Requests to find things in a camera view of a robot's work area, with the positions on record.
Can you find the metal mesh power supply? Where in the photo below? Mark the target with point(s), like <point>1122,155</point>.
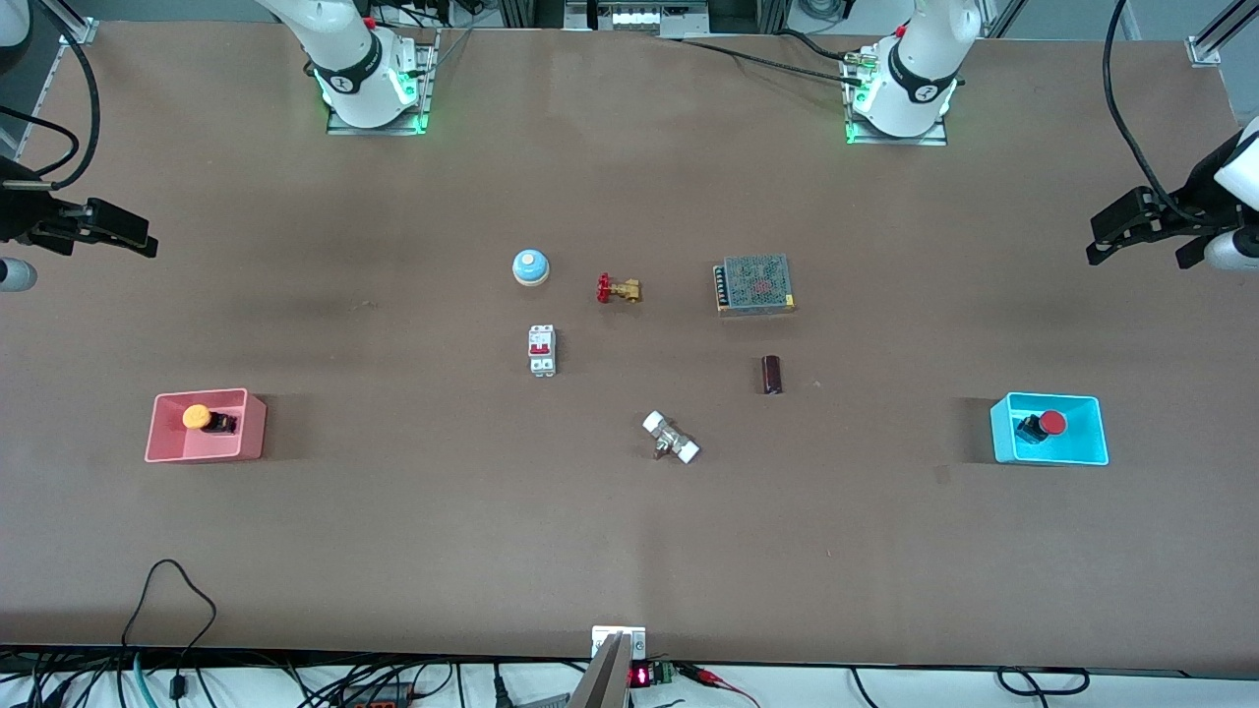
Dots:
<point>755,285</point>

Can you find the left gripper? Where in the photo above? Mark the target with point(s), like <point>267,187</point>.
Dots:
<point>1191,201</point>

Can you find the white circuit breaker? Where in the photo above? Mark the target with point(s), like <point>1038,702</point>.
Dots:
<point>542,350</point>

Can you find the yellow push button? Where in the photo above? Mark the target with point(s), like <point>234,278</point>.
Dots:
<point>198,417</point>

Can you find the grey camera mount bar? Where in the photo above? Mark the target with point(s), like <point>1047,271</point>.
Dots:
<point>602,678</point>

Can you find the red push button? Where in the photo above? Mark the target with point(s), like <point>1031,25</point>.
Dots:
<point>1052,423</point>

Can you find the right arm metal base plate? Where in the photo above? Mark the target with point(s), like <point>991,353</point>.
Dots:
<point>425,79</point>

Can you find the white mount bracket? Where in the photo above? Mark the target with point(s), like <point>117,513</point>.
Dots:
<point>636,641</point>

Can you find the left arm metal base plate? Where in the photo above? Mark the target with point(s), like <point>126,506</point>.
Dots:
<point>939,138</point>

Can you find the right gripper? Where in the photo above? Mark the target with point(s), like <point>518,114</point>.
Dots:
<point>22,213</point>

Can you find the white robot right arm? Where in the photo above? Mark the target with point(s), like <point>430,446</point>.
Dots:
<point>344,49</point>

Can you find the white-capped metal fitting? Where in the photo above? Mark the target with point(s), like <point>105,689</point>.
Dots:
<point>671,438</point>

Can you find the dark brown cylindrical capacitor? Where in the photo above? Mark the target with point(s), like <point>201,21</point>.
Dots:
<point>772,375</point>

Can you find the grey metal rack unit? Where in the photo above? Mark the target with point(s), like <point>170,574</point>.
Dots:
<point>639,18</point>

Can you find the pink plastic bin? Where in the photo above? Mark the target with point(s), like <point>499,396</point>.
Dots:
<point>221,447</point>

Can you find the aluminium frame profile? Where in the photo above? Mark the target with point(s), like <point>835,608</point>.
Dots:
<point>1215,44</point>
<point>77,28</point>

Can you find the cyan plastic bin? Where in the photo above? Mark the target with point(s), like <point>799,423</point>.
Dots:
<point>1067,447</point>

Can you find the red digit display module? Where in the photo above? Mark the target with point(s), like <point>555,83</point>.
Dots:
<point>640,676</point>

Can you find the red clip lead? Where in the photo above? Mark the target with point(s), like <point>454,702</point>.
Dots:
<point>713,678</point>

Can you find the blue round bell button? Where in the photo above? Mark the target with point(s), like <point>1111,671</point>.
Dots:
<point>530,266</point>

